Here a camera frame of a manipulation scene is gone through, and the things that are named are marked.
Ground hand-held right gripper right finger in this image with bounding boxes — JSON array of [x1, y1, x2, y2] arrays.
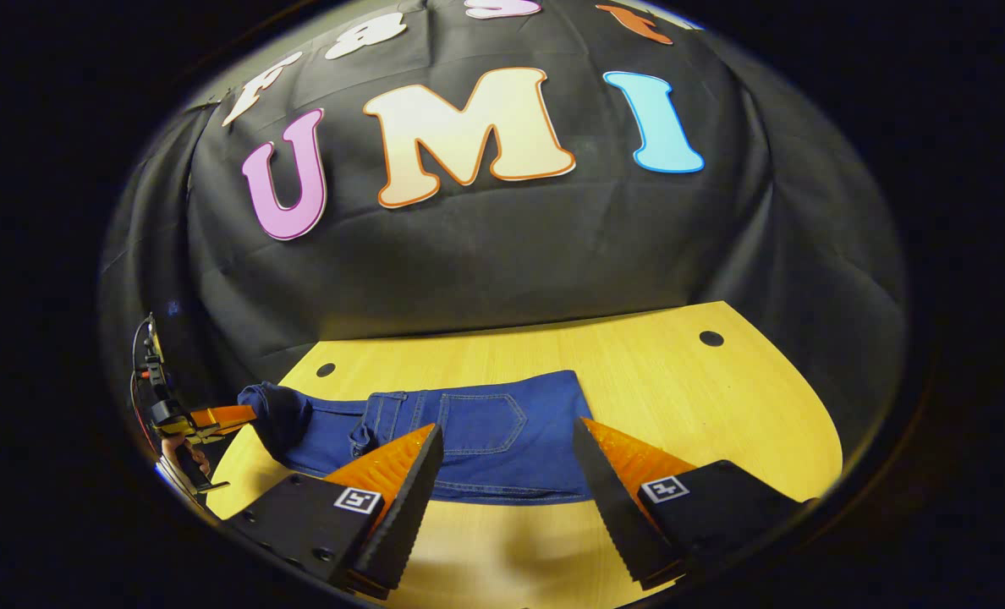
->
[[572, 416, 808, 591]]

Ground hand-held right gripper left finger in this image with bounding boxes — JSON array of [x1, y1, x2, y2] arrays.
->
[[219, 423, 444, 600]]

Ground blue denim jeans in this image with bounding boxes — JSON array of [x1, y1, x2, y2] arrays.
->
[[238, 370, 596, 506]]

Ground black backdrop cloth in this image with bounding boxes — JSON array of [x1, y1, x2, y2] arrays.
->
[[101, 0, 908, 441]]

